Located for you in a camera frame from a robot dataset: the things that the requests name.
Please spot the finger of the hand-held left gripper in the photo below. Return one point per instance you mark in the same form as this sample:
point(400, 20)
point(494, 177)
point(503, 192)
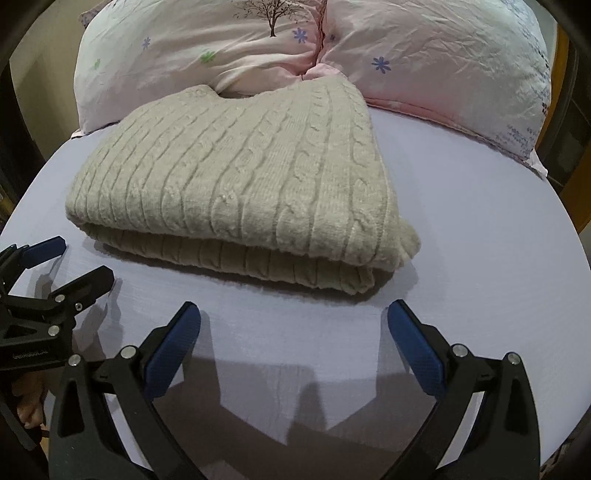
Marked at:
point(42, 249)
point(87, 279)

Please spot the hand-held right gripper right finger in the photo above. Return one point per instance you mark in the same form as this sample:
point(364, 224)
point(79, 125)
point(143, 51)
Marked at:
point(418, 348)

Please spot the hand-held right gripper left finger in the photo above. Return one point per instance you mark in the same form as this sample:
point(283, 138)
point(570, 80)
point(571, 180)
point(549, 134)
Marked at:
point(171, 350)

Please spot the person's left hand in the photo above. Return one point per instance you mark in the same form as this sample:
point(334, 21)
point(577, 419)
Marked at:
point(31, 399)

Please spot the lavender bed sheet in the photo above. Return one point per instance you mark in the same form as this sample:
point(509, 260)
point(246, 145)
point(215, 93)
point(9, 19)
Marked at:
point(471, 249)

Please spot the pink pillow with tree print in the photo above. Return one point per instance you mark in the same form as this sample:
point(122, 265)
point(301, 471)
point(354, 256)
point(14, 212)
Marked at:
point(194, 41)

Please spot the pink pillow with flower print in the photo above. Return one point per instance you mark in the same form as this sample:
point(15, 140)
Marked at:
point(443, 60)

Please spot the wooden bed frame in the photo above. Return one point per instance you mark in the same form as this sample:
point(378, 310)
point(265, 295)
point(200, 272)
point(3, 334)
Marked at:
point(561, 106)

